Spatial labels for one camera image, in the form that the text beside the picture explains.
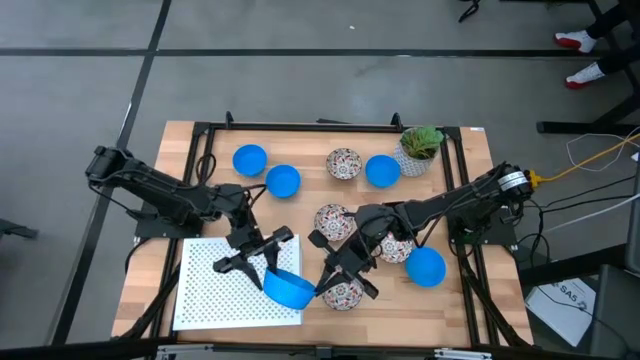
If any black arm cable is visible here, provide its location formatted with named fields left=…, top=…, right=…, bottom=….
left=195, top=152, right=218, bottom=186

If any black aluminium table frame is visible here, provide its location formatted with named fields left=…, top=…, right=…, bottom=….
left=112, top=110, right=534, bottom=360

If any yellow power cable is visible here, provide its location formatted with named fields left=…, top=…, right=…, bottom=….
left=527, top=132, right=640, bottom=189

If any thin white cable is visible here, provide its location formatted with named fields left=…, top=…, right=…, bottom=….
left=565, top=125, right=640, bottom=174

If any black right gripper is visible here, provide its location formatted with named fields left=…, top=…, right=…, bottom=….
left=307, top=228, right=380, bottom=300

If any potted plant white patterned pot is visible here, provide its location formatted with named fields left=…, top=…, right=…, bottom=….
left=392, top=125, right=445, bottom=178

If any black strap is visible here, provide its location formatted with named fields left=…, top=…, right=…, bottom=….
left=458, top=0, right=482, bottom=24

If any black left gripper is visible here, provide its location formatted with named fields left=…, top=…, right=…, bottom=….
left=213, top=219, right=295, bottom=291

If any white cardboard box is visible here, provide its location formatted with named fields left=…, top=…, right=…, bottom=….
left=524, top=277, right=599, bottom=349

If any person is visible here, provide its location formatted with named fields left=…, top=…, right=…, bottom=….
left=553, top=0, right=640, bottom=91

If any silver metal bracket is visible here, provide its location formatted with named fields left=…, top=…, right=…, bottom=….
left=433, top=347, right=494, bottom=360

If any thick white cable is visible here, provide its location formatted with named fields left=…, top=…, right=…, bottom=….
left=542, top=192, right=640, bottom=235

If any dark grey cabinet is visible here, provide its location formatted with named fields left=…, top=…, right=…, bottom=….
left=589, top=263, right=640, bottom=360

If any black floor stand foot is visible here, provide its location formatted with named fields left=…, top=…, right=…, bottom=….
left=0, top=218, right=40, bottom=240

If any grey panel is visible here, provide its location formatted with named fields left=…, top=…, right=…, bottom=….
left=624, top=164, right=640, bottom=276

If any white perforated metal shelf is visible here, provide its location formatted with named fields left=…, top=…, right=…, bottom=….
left=171, top=233, right=305, bottom=332

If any blue plastic mini bowl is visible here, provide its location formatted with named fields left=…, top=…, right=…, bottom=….
left=264, top=164, right=302, bottom=199
left=404, top=246, right=447, bottom=289
left=262, top=267, right=317, bottom=311
left=232, top=143, right=269, bottom=178
left=364, top=154, right=402, bottom=190

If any black bowl with floral inside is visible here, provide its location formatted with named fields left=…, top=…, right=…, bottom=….
left=322, top=278, right=365, bottom=312
left=379, top=234, right=416, bottom=265
left=325, top=147, right=363, bottom=181
left=313, top=203, right=356, bottom=243

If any black desk base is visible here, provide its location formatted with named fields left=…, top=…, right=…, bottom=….
left=536, top=0, right=640, bottom=136

